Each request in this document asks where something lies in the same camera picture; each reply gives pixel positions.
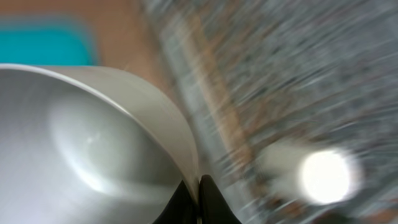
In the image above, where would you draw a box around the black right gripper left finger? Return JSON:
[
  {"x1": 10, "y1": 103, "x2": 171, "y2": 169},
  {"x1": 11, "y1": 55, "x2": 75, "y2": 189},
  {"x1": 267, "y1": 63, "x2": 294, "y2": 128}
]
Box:
[{"x1": 153, "y1": 181, "x2": 197, "y2": 224}]

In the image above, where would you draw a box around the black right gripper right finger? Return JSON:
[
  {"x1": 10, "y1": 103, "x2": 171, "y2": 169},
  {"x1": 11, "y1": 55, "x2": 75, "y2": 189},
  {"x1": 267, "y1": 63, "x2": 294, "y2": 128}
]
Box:
[{"x1": 199, "y1": 175, "x2": 241, "y2": 224}]

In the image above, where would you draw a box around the white paper cup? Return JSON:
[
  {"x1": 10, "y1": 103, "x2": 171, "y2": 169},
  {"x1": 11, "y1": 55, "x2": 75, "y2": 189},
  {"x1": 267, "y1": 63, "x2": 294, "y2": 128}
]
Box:
[{"x1": 255, "y1": 139, "x2": 364, "y2": 205}]

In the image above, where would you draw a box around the grey white bowl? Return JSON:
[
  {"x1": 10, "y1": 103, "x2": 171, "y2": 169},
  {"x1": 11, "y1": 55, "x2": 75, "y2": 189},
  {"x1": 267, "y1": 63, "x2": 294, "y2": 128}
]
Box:
[{"x1": 1, "y1": 64, "x2": 198, "y2": 223}]

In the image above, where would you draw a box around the grey dishwasher rack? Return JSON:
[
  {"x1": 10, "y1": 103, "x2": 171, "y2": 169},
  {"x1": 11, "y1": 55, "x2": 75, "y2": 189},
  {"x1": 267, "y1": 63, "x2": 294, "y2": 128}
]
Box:
[{"x1": 142, "y1": 0, "x2": 397, "y2": 223}]

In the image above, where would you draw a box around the teal plastic tray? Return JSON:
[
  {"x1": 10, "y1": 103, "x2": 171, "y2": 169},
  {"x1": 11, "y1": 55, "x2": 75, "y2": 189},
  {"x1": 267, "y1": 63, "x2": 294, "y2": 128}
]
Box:
[{"x1": 1, "y1": 16, "x2": 99, "y2": 66}]

